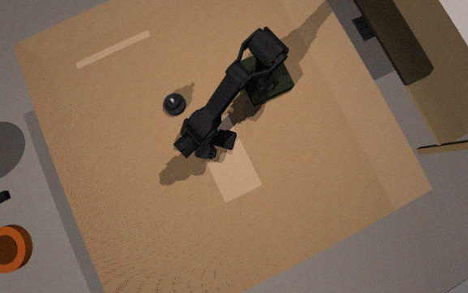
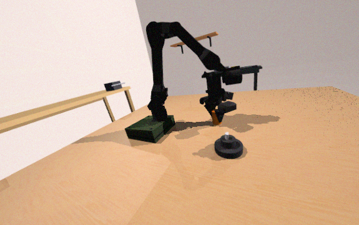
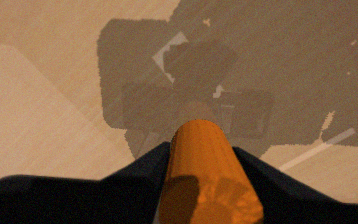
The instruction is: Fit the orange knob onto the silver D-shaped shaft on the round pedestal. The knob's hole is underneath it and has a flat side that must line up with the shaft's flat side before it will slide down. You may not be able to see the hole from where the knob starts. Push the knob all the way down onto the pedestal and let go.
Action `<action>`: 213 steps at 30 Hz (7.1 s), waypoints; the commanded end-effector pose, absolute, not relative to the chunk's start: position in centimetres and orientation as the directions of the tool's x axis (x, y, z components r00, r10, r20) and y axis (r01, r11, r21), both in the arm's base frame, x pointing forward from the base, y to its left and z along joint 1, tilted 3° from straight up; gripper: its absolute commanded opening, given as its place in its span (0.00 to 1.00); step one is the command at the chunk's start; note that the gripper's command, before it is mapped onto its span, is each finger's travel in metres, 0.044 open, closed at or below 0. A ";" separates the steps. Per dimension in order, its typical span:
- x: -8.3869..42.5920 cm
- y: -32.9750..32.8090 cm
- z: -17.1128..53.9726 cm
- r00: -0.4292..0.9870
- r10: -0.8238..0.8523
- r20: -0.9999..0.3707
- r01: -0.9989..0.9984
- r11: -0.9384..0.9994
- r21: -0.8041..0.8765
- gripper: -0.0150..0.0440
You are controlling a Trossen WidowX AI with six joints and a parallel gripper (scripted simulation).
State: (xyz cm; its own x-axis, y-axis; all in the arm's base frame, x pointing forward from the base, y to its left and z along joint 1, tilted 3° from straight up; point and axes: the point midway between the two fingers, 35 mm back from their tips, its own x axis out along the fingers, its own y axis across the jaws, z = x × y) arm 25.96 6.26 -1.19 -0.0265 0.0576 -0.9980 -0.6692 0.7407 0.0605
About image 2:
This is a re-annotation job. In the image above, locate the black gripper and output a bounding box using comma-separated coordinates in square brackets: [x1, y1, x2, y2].
[199, 87, 237, 123]

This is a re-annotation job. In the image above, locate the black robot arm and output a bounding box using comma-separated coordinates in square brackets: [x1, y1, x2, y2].
[146, 21, 242, 121]

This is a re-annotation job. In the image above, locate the orange cylindrical knob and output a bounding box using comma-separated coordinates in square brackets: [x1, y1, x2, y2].
[212, 109, 221, 125]

